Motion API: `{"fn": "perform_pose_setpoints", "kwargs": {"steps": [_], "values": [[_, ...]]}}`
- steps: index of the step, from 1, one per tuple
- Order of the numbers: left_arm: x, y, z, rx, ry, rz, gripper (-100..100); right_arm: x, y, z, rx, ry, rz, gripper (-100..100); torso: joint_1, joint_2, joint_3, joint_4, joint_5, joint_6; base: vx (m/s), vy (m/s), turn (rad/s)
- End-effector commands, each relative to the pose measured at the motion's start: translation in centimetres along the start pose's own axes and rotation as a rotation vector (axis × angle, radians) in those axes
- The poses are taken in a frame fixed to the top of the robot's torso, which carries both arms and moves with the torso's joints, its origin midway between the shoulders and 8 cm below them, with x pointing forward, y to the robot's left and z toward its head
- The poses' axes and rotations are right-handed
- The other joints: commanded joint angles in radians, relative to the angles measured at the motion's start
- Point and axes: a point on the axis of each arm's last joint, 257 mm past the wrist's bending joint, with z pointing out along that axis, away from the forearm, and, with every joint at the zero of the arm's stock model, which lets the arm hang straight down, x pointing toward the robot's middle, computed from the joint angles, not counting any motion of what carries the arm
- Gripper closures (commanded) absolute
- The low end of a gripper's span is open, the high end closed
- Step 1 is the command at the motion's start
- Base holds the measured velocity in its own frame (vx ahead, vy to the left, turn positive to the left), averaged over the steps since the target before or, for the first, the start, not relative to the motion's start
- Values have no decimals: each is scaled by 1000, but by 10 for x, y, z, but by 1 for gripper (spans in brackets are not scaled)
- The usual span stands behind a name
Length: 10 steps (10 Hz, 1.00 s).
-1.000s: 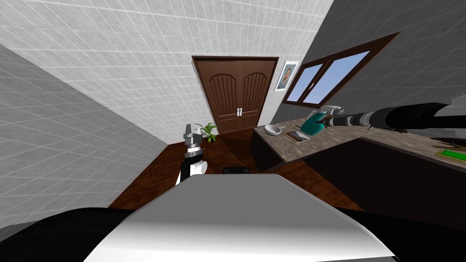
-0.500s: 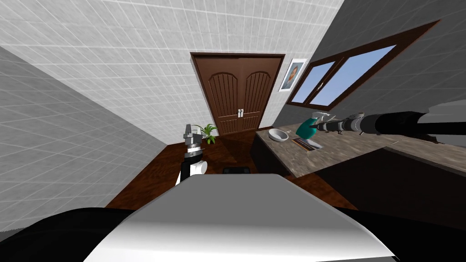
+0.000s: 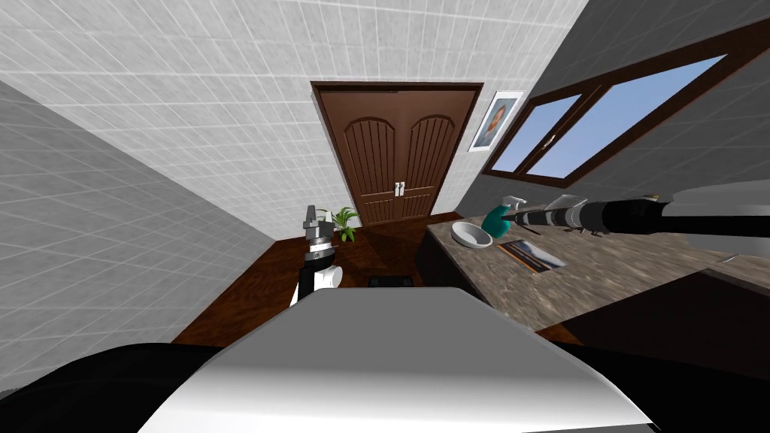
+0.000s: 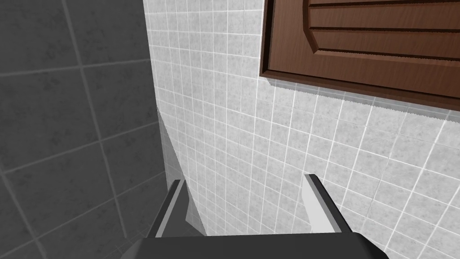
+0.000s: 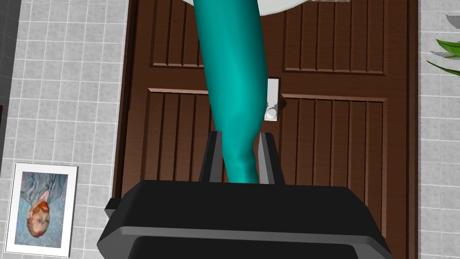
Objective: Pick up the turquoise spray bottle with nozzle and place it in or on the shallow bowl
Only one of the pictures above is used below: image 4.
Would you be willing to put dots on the brown wooden cabinet door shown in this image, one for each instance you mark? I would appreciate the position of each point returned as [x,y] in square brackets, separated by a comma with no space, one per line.
[359,43]

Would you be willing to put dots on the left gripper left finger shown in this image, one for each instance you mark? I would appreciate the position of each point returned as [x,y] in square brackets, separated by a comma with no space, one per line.
[171,212]

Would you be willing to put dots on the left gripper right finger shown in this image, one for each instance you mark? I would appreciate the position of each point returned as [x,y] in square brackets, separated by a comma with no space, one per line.
[321,208]

